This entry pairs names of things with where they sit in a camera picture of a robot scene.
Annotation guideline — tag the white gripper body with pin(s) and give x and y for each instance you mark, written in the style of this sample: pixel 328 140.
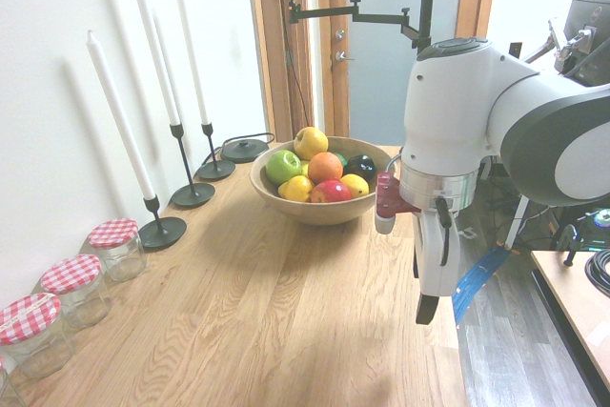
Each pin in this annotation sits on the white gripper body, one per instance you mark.
pixel 436 254

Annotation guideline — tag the long white taper candle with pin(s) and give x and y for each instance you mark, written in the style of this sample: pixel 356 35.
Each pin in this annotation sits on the long white taper candle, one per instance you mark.
pixel 121 116
pixel 153 40

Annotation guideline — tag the black computer monitor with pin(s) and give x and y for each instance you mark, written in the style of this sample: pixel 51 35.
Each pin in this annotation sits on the black computer monitor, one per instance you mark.
pixel 588 11

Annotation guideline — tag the wooden framed glass door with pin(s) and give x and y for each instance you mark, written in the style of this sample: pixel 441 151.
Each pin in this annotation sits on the wooden framed glass door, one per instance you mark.
pixel 381 68

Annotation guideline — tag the wooden desk white legs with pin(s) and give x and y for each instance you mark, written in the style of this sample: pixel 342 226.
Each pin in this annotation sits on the wooden desk white legs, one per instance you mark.
pixel 517 223

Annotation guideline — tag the yellow apple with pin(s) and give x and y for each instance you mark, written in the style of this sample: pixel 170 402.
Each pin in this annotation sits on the yellow apple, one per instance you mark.
pixel 311 142

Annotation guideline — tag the small wooden side table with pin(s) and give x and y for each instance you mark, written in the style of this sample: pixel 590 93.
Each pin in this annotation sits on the small wooden side table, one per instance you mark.
pixel 576 311

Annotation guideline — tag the wooden fruit bowl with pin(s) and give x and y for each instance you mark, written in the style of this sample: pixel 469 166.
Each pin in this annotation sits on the wooden fruit bowl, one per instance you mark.
pixel 329 214

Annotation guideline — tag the orange fruit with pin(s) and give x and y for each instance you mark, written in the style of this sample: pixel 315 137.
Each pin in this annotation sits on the orange fruit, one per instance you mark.
pixel 325 168

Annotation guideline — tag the black candle holder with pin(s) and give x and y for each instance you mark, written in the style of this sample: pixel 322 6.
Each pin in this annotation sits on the black candle holder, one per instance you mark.
pixel 217 171
pixel 192 196
pixel 162 233

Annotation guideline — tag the green lime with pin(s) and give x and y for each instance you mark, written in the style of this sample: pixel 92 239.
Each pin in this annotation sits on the green lime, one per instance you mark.
pixel 340 158

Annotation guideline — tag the wrist camera on red mount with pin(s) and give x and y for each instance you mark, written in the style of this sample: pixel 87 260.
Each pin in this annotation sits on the wrist camera on red mount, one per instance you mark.
pixel 388 195

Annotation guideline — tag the glass jar red checked lid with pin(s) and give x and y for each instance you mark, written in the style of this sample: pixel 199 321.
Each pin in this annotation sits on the glass jar red checked lid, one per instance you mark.
pixel 71 273
pixel 114 235
pixel 28 316
pixel 7 385

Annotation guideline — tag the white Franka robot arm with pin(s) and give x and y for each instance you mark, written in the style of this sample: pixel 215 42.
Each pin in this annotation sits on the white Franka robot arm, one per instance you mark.
pixel 453 107

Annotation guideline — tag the black clamp on table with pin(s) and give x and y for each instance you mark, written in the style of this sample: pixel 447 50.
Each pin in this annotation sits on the black clamp on table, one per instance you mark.
pixel 572 245

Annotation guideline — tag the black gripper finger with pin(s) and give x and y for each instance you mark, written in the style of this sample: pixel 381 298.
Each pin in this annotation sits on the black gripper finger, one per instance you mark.
pixel 426 309
pixel 416 268

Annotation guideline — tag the teal round device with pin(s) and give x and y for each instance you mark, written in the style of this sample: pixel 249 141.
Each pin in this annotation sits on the teal round device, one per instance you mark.
pixel 603 217

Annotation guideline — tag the black glossy fruit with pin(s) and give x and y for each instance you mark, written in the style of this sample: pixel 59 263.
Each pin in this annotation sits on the black glossy fruit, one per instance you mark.
pixel 360 167

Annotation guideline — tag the red apple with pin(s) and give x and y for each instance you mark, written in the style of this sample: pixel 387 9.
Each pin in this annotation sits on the red apple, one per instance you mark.
pixel 331 191

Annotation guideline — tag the blue floor tape strips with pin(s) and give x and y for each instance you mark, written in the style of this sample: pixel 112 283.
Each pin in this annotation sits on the blue floor tape strips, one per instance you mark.
pixel 479 278

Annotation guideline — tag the silver door lock knob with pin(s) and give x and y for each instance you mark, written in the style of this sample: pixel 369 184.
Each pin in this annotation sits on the silver door lock knob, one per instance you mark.
pixel 339 34

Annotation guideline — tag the short white taper candle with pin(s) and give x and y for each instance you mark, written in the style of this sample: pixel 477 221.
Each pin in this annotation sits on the short white taper candle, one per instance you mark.
pixel 192 54

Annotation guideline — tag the yellow lemon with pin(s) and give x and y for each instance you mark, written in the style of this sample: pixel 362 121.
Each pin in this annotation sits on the yellow lemon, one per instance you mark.
pixel 296 188
pixel 355 184

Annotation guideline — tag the green apple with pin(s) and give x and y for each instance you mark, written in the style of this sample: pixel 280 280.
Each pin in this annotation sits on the green apple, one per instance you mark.
pixel 282 166

